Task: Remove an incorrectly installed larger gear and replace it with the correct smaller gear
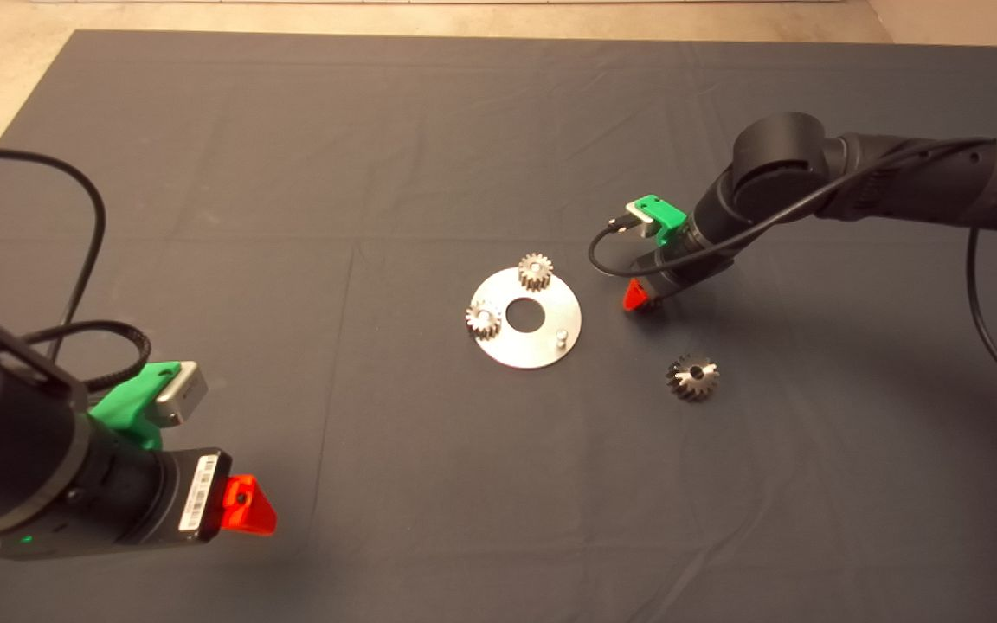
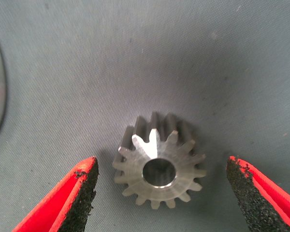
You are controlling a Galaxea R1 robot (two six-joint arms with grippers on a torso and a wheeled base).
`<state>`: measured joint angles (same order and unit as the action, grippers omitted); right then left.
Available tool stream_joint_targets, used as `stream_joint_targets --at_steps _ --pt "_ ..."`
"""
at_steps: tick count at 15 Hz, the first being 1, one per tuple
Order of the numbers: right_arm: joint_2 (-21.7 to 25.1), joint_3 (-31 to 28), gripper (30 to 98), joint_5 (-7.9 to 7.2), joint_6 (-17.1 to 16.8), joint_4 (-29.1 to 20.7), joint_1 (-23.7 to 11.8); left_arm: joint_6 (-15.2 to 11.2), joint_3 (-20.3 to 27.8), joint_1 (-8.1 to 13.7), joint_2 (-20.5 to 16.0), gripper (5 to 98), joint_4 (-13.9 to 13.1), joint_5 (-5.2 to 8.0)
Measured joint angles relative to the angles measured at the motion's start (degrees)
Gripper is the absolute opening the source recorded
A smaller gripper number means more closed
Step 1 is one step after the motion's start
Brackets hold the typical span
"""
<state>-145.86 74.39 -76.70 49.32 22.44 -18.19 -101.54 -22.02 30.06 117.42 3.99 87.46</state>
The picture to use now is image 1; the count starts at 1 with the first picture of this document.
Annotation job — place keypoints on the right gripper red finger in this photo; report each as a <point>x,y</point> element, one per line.
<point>634,296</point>

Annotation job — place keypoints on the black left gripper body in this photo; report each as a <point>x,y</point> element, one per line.
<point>191,493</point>

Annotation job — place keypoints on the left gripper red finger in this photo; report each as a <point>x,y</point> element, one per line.
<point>249,506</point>

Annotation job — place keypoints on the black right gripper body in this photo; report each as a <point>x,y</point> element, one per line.
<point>676,275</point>

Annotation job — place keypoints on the dark bevel gear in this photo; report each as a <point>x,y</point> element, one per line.
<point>685,381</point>

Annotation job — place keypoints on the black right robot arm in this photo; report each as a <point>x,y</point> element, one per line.
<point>775,160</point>

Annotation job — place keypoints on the small steel spur gear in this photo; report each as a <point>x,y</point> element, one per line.
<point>483,322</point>
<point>536,272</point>

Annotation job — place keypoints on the round steel plate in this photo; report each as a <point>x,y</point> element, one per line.
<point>533,350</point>

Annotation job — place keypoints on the dark grey table cloth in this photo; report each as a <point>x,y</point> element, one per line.
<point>377,173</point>

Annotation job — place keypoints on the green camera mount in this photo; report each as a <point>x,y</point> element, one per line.
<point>667,216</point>
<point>122,407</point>

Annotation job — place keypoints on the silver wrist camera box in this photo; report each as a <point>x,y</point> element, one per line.
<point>183,394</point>
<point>641,210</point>

